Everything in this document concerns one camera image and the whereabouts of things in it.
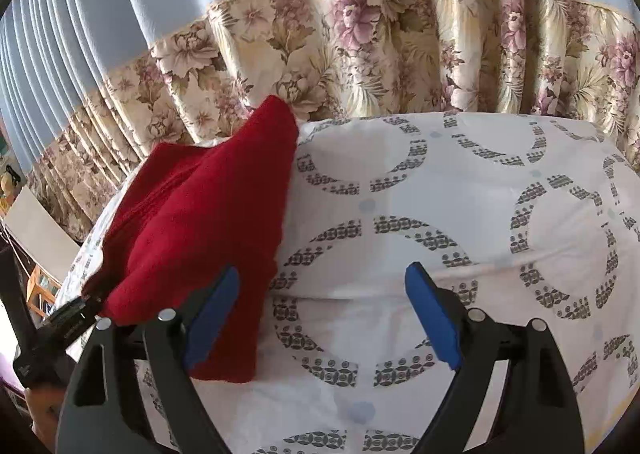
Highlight red knitted sweater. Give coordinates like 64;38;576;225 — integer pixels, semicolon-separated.
82;94;301;385

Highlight yellow object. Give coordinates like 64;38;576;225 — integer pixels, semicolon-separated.
0;167;23;215

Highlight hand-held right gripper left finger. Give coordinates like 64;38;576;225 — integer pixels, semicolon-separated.
55;265;242;454

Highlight printed bedsheet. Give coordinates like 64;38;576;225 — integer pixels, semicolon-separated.
60;110;640;454

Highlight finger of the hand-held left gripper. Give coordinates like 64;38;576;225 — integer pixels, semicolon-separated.
47;295;103;341

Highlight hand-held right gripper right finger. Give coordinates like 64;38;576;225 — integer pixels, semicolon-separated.
405;261;585;454

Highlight white board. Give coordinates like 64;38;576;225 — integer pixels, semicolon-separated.
4;187;83;285

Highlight blue floral curtain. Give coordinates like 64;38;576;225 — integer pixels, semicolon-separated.
0;0;640;245

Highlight person's left hand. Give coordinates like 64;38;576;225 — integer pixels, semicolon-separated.
25;380;63;454

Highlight wooden chair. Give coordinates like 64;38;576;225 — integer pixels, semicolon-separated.
25;267;63;320

